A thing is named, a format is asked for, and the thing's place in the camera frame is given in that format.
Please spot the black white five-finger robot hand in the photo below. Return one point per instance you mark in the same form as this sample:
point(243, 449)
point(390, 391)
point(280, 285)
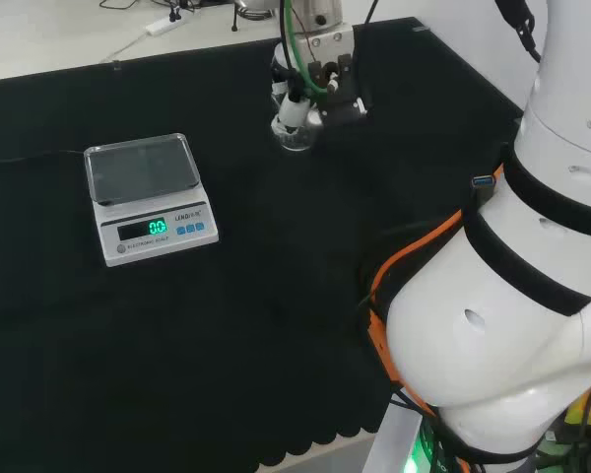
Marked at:
point(344, 106)

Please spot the clear glass beaker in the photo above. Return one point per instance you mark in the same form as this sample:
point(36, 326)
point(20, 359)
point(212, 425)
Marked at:
point(300, 140)

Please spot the white electronic balance steel pan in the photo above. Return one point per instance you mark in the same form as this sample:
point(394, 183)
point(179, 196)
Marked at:
point(148, 217)

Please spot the clear cloth clip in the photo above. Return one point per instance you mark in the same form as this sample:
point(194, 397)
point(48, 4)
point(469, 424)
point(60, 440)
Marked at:
point(115, 65)
point(420, 29)

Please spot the black tripod leg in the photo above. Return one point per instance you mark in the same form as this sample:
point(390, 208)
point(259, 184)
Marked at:
point(234, 22)

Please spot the blue usb plug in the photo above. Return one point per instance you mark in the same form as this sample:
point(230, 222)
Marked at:
point(483, 181)

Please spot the white power strip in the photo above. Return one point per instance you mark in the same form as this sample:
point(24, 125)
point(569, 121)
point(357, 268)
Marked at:
point(157, 26)

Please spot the black bench cloth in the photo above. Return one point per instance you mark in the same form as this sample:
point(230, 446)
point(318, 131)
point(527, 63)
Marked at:
point(177, 345)

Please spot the yellow stop button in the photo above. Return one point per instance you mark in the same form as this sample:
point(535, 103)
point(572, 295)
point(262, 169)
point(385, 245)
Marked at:
point(588, 409)

